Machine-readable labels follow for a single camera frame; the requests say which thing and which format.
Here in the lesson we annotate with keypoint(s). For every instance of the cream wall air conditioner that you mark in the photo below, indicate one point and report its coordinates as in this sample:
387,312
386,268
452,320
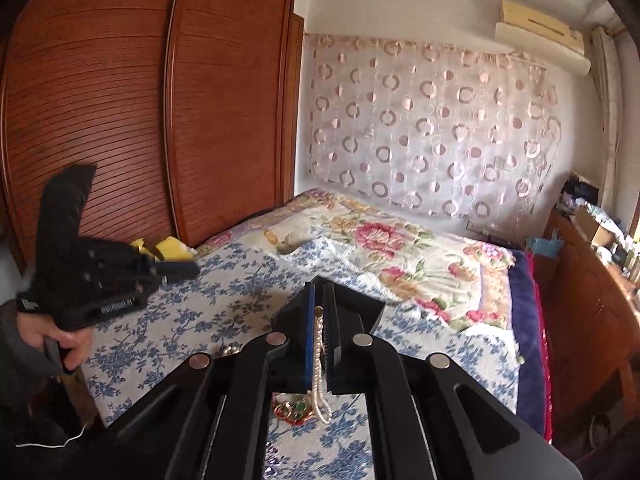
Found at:
542,35

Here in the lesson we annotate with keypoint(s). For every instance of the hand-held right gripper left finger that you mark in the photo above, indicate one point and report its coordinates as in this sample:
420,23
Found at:
310,340

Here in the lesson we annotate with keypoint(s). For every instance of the pile of folded clothes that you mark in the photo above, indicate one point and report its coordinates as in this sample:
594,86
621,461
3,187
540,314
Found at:
580,192

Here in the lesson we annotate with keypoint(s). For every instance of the yellow plush toy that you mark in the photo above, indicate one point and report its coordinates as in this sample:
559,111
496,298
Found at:
172,247

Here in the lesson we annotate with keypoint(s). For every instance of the cardboard box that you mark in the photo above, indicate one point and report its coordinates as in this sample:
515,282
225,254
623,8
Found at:
590,222

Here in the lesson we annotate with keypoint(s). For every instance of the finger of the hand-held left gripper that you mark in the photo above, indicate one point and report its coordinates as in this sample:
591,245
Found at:
177,270

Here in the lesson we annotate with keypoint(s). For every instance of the red-brown wooden wardrobe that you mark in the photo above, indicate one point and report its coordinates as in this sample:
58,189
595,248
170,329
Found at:
125,85

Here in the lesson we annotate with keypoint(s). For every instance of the long wooden cabinet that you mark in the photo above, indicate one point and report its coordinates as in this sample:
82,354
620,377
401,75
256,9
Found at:
585,300

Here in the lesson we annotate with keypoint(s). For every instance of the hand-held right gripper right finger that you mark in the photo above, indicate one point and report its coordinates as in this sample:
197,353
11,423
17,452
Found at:
345,340

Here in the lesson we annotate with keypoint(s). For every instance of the blue floral bed sheet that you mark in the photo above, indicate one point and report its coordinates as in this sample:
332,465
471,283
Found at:
225,300

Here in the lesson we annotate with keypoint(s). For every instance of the patterned window curtain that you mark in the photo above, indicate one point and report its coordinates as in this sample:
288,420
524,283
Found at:
607,110

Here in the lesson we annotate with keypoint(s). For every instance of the teal plastic bag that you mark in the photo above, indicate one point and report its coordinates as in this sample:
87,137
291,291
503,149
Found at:
544,246

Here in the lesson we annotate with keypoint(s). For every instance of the pink floral quilt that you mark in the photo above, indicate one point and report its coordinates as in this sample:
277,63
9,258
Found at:
380,240

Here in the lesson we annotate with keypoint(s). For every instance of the dark purple blanket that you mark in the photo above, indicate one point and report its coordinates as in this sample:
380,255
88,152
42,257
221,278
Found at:
527,335

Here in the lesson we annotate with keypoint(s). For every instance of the circle-patterned sheer wall cloth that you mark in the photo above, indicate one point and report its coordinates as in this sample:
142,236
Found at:
425,125

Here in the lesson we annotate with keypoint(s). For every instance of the person's left hand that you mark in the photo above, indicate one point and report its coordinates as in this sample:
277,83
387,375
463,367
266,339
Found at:
37,332

